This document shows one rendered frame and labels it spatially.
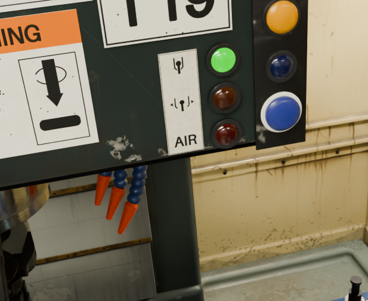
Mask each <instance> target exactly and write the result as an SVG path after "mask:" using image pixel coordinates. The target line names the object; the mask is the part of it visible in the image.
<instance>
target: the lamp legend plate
mask: <svg viewBox="0 0 368 301"><path fill-rule="evenodd" d="M158 60H159V70H160V81H161V87H162V98H163V109H164V116H165V126H166V137H167V143H168V153H169V155H174V154H178V153H184V152H191V151H198V150H202V149H204V145H203V129H202V113H201V105H200V89H199V73H198V65H197V49H192V50H184V51H177V52H172V53H165V54H158Z"/></svg>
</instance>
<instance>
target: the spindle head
mask: <svg viewBox="0 0 368 301"><path fill-rule="evenodd" d="M72 9H76V11H77V15H78V22H79V29H80V33H81V40H82V46H83V51H84V57H85V64H86V71H87V75H88V81H89V88H90V92H91V99H92V105H93V110H94V116H95V123H96V127H97V134H98V141H99V142H96V143H89V144H85V145H79V146H72V147H68V148H61V149H54V150H48V151H43V152H37V153H30V154H26V155H19V156H12V157H8V158H1V159H0V191H6V190H10V189H17V188H23V187H27V186H33V185H40V184H44V183H50V182H56V181H61V180H67V179H73V178H77V177H83V176H90V175H93V174H100V173H106V172H110V171H116V170H123V169H127V168H133V167H140V166H144V165H150V164H156V163H160V162H166V161H173V160H177V159H183V158H189V157H194V156H200V155H206V154H210V153H217V152H223V151H229V150H233V149H240V148H246V147H250V146H256V140H255V95H254V71H253V26H252V0H231V15H232V30H225V31H220V32H212V33H204V34H200V35H192V36H184V37H179V38H171V39H163V40H158V41H150V42H142V43H137V44H129V45H121V46H117V47H109V48H105V47H104V42H103V34H102V30H101V23H100V15H99V10H98V3H97V0H93V1H84V2H75V3H70V4H61V5H52V6H47V7H38V8H29V9H24V10H15V11H6V12H1V13H0V19H4V18H10V17H18V16H27V15H32V14H41V13H50V12H55V11H64V10H72ZM219 42H228V43H231V44H232V45H234V46H235V47H236V48H237V50H238V52H239V56H240V60H239V64H238V66H237V68H236V70H235V71H234V72H232V73H231V74H229V75H227V76H216V75H214V74H212V73H211V72H210V71H209V69H208V68H207V66H206V55H207V53H208V51H209V49H210V48H211V47H212V46H213V45H215V44H217V43H219ZM192 49H197V65H198V73H199V89H200V105H201V113H202V129H203V145H204V149H202V150H195V151H191V152H184V153H178V154H174V155H169V153H168V143H167V137H166V126H165V116H164V109H163V98H162V87H161V81H160V70H159V60H158V54H165V53H172V52H177V51H184V50H192ZM223 81H229V82H232V83H234V84H236V85H237V86H238V88H239V90H240V92H241V100H240V103H239V105H238V107H236V108H235V110H233V111H232V112H229V113H224V114H223V113H217V112H215V111H214V110H213V109H212V108H211V107H210V105H209V102H208V95H209V92H210V90H211V89H212V88H213V86H215V85H216V84H217V83H220V82H223ZM224 118H232V119H235V120H236V121H237V122H239V124H240V125H241V127H242V131H243V132H242V138H241V139H240V141H239V142H238V144H236V145H235V146H233V147H232V148H228V149H222V148H219V147H217V146H215V145H214V143H213V142H212V140H211V130H212V127H213V126H214V125H215V124H216V123H217V122H218V121H219V120H221V119H224Z"/></svg>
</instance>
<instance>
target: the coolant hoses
mask: <svg viewBox="0 0 368 301"><path fill-rule="evenodd" d="M133 169H134V171H133V172H132V176H133V178H132V180H131V185H132V186H131V187H130V188H129V192H130V193H129V194H128V196H127V200H128V201H127V202H125V205H124V209H123V213H122V217H121V220H120V224H119V228H118V231H117V232H118V233H119V234H123V232H124V231H125V229H126V227H127V226H128V224H129V222H130V221H131V219H132V217H133V215H134V214H135V212H136V211H137V209H138V204H139V203H140V202H141V195H142V194H143V192H144V191H143V187H144V186H145V184H146V182H145V180H144V179H145V178H146V176H147V173H146V170H147V165H144V166H140V167H133ZM111 175H112V171H110V172H106V173H100V174H98V177H97V187H96V193H95V205H100V204H101V201H102V199H103V196H104V194H105V192H106V189H107V187H108V184H109V182H110V179H111V178H112V177H111ZM113 175H114V178H115V179H114V181H113V184H114V187H113V188H112V191H111V196H110V201H109V206H108V210H107V215H106V219H107V220H111V219H112V217H113V215H114V213H115V211H116V209H117V207H118V205H119V203H120V202H121V200H122V198H123V196H124V194H125V189H124V187H125V186H127V184H128V181H127V179H126V178H127V177H128V172H127V170H126V169H123V170H116V171H115V172H114V174H113Z"/></svg>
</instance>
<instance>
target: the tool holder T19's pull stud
mask: <svg viewBox="0 0 368 301"><path fill-rule="evenodd" d="M350 282H351V284H352V288H351V289H349V293H348V301H361V297H362V291H361V290H360V285H361V284H362V278H361V277H359V276H352V277H351V279H350Z"/></svg>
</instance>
